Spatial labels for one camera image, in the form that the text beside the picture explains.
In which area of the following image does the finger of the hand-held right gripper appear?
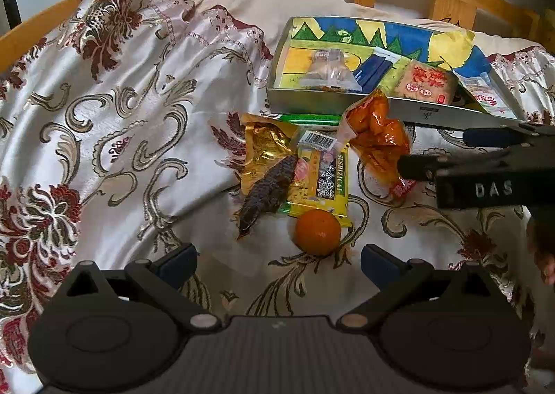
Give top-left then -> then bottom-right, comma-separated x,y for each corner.
462,122 -> 555,148
396,146 -> 523,182

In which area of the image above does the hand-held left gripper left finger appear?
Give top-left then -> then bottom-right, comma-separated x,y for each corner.
54,242 -> 224,333

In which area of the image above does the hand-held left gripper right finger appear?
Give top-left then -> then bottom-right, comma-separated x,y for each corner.
336,243 -> 506,333

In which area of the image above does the white green snack packet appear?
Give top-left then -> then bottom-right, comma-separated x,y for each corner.
460,70 -> 519,119

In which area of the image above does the orange chicken feet packet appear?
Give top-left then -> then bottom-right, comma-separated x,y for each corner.
342,89 -> 415,204

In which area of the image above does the small orange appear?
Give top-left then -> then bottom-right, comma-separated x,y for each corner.
294,209 -> 342,256

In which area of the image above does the clear rice cracker packet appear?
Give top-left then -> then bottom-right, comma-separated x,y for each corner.
396,60 -> 458,106

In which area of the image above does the yellow corn snack packet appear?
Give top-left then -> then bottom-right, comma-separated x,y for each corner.
281,141 -> 353,228

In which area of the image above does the dark blue snack packet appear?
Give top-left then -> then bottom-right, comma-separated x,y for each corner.
352,47 -> 406,94

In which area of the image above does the dried fish packet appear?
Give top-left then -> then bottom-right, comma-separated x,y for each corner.
234,131 -> 339,243

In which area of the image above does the green sausage stick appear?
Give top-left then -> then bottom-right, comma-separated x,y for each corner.
277,113 -> 343,130

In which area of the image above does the grey metal tray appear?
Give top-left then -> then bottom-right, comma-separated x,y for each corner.
265,16 -> 532,123

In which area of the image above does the clear nut bar packet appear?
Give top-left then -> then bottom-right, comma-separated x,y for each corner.
304,48 -> 360,93

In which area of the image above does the gold foil snack packet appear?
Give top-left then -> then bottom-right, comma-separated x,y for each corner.
240,114 -> 300,195

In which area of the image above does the person's right hand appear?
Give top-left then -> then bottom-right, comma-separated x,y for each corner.
527,214 -> 555,286

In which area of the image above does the floral satin blanket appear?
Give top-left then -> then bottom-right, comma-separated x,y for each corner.
0,0 -> 555,377

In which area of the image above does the colourful dragon drawing paper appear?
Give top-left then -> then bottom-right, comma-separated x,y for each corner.
277,16 -> 493,93

